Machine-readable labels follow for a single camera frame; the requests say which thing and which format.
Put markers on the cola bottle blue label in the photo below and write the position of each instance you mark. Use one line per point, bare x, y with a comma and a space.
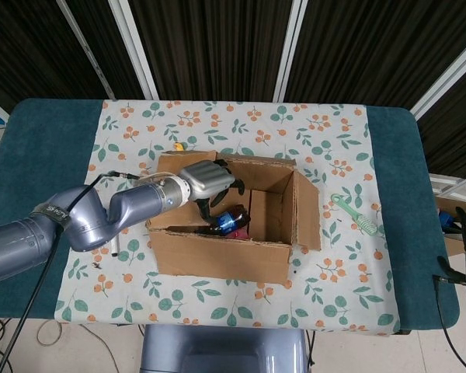
231, 221

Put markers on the red plastic package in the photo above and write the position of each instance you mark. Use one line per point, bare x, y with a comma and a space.
240, 234

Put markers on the mint green hairbrush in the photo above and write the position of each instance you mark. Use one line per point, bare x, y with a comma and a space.
367, 225

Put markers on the background open cardboard box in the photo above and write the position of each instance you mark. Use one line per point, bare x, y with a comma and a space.
450, 239

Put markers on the brown cardboard box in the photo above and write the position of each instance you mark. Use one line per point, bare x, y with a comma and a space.
225, 256

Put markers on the small yellow toy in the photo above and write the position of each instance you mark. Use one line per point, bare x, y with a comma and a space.
178, 146

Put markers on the teal table cover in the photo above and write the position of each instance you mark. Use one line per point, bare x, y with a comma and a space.
42, 136

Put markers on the white partition frame post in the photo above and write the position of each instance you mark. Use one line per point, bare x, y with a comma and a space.
446, 81
450, 185
134, 50
291, 50

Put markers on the floral print tablecloth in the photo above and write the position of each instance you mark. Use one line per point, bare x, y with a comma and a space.
233, 303

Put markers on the small metal screw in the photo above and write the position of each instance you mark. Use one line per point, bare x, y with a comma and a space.
96, 265

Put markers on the blue plastic bag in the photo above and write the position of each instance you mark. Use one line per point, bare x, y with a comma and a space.
445, 219

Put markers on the thin white partition post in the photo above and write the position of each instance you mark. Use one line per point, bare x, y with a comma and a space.
85, 50

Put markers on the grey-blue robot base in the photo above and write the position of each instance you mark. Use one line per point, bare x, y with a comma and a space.
217, 349

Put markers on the white marker black cap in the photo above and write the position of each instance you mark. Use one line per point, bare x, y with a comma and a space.
114, 248

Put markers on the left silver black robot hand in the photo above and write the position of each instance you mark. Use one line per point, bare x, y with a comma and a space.
206, 178

